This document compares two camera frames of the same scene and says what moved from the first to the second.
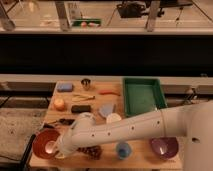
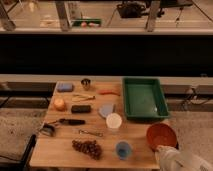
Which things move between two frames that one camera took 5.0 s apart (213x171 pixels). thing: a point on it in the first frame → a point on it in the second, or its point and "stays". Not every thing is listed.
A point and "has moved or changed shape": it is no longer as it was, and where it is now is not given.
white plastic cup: [113, 118] stays
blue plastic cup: [123, 150] stays
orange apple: [59, 103] stays
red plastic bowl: [45, 143] has moved or changed shape
